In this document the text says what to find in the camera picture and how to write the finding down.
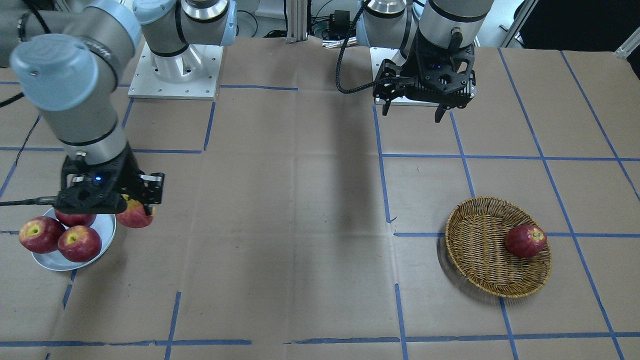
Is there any red plate apple front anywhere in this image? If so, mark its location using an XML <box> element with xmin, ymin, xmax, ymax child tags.
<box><xmin>57</xmin><ymin>225</ymin><xmax>102</xmax><ymax>263</ymax></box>

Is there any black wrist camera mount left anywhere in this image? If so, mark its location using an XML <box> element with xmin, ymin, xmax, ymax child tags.
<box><xmin>405</xmin><ymin>33</ymin><xmax>476</xmax><ymax>110</ymax></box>

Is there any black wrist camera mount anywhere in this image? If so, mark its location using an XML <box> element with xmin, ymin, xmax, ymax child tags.
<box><xmin>405</xmin><ymin>33</ymin><xmax>476</xmax><ymax>110</ymax></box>
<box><xmin>53</xmin><ymin>148</ymin><xmax>131</xmax><ymax>215</ymax></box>

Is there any aluminium frame post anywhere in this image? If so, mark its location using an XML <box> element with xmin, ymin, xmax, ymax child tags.
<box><xmin>283</xmin><ymin>0</ymin><xmax>310</xmax><ymax>44</ymax></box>

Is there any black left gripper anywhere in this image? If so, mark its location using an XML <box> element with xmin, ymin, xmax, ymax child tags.
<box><xmin>373</xmin><ymin>38</ymin><xmax>448</xmax><ymax>124</ymax></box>

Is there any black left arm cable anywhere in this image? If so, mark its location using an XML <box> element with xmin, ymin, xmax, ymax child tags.
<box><xmin>335</xmin><ymin>0</ymin><xmax>381</xmax><ymax>95</ymax></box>

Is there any dark red basket apple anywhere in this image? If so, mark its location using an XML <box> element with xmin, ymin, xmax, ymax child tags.
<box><xmin>505</xmin><ymin>224</ymin><xmax>547</xmax><ymax>259</ymax></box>

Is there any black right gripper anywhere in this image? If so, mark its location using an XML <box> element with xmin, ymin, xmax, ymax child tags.
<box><xmin>118</xmin><ymin>147</ymin><xmax>165</xmax><ymax>216</ymax></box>

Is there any red plate apple back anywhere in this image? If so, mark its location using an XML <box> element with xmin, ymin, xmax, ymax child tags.
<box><xmin>18</xmin><ymin>216</ymin><xmax>66</xmax><ymax>255</ymax></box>
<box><xmin>54</xmin><ymin>209</ymin><xmax>97</xmax><ymax>228</ymax></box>

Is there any yellow-red apple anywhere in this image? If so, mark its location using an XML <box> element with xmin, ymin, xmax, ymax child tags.
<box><xmin>115</xmin><ymin>194</ymin><xmax>156</xmax><ymax>229</ymax></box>

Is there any black power adapter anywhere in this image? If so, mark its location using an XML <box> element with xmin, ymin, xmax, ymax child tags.
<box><xmin>330</xmin><ymin>9</ymin><xmax>351</xmax><ymax>29</ymax></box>

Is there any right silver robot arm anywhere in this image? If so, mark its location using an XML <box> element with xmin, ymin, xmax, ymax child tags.
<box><xmin>1</xmin><ymin>0</ymin><xmax>237</xmax><ymax>215</ymax></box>

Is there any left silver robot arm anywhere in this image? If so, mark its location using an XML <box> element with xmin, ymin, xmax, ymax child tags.
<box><xmin>355</xmin><ymin>0</ymin><xmax>493</xmax><ymax>122</ymax></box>

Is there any red plate apple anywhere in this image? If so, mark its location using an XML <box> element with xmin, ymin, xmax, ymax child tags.
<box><xmin>54</xmin><ymin>209</ymin><xmax>97</xmax><ymax>228</ymax></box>
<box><xmin>57</xmin><ymin>225</ymin><xmax>102</xmax><ymax>263</ymax></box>
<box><xmin>18</xmin><ymin>216</ymin><xmax>66</xmax><ymax>255</ymax></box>

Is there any white round plate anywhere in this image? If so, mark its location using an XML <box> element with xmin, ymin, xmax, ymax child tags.
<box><xmin>31</xmin><ymin>214</ymin><xmax>117</xmax><ymax>272</ymax></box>

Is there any round wicker basket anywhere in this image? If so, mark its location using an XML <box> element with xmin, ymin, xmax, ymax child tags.
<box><xmin>445</xmin><ymin>196</ymin><xmax>553</xmax><ymax>299</ymax></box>

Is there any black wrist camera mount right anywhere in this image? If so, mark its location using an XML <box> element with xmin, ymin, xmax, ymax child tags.
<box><xmin>53</xmin><ymin>148</ymin><xmax>131</xmax><ymax>215</ymax></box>

